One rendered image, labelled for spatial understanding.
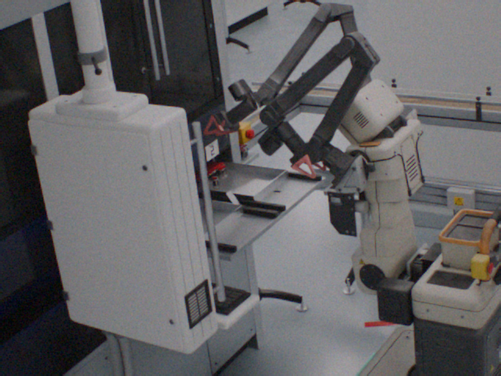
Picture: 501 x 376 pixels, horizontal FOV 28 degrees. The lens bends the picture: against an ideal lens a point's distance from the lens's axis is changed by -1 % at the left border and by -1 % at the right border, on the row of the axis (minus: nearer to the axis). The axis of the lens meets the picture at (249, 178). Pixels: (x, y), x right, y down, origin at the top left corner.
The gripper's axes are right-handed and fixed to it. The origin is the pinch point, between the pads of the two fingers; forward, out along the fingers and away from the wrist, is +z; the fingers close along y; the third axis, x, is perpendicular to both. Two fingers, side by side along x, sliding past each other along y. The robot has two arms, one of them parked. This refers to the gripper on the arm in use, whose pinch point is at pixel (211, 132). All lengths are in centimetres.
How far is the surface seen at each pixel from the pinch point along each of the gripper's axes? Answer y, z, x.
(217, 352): -44, 65, 65
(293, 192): -26.8, -6.0, 30.3
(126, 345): 53, 43, 57
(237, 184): -29.6, 13.3, 14.5
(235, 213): -2.0, 8.9, 29.4
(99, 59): 92, -17, -10
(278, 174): -38.5, -0.4, 18.6
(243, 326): -62, 57, 60
